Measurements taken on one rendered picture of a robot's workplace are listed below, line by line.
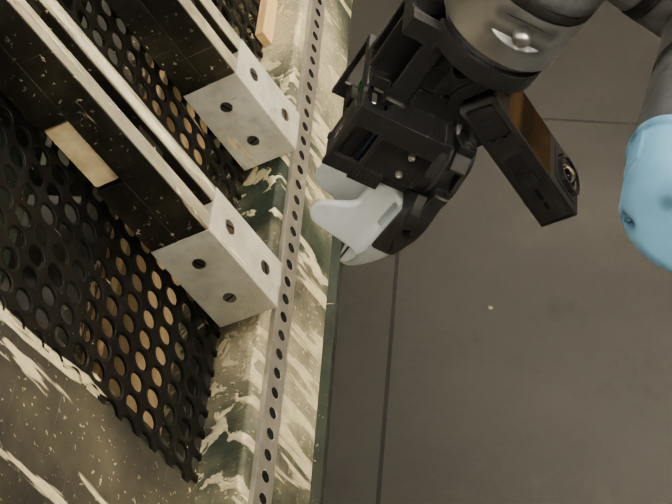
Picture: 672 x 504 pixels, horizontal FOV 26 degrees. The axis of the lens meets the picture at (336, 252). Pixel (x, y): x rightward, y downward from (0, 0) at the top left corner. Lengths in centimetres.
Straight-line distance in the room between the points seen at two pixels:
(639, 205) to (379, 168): 24
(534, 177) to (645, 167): 22
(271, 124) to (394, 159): 76
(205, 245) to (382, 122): 59
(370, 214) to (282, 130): 72
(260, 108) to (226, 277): 24
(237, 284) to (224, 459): 18
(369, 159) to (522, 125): 9
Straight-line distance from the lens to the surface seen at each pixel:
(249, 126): 163
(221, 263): 144
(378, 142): 86
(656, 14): 79
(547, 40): 81
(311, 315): 159
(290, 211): 162
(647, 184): 67
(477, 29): 81
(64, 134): 136
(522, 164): 89
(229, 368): 147
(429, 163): 88
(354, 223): 93
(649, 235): 69
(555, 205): 91
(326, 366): 239
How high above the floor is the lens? 201
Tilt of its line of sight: 45 degrees down
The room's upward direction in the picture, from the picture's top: straight up
